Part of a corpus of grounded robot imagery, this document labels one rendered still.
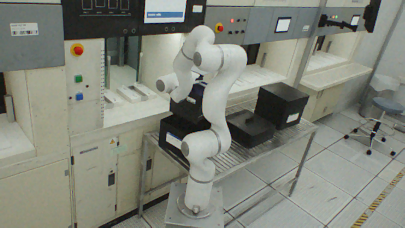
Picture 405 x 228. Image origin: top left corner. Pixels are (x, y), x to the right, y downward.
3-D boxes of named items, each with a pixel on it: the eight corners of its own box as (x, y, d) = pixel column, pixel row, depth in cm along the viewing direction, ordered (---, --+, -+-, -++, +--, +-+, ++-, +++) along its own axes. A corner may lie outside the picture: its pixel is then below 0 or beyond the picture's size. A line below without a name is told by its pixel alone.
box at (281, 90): (279, 131, 233) (288, 101, 221) (251, 114, 251) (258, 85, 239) (300, 123, 251) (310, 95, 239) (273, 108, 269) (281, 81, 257)
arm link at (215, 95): (189, 150, 140) (217, 143, 149) (204, 164, 132) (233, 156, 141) (204, 40, 118) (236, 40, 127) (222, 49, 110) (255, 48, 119)
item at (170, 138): (156, 143, 194) (159, 119, 186) (185, 128, 215) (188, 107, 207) (190, 163, 181) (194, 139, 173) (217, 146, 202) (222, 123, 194)
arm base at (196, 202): (214, 221, 145) (222, 191, 137) (175, 215, 144) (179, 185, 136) (214, 193, 162) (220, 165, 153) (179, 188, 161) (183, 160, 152)
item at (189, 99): (166, 115, 187) (171, 66, 172) (187, 106, 202) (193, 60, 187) (197, 131, 175) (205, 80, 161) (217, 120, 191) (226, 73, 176)
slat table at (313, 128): (186, 275, 202) (205, 186, 166) (136, 216, 237) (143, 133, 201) (291, 196, 287) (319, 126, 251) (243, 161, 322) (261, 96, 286)
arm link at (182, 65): (213, 68, 137) (186, 101, 161) (192, 40, 139) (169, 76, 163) (199, 74, 132) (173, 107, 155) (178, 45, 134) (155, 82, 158)
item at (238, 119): (249, 149, 204) (254, 133, 198) (217, 129, 222) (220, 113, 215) (273, 137, 224) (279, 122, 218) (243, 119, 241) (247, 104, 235)
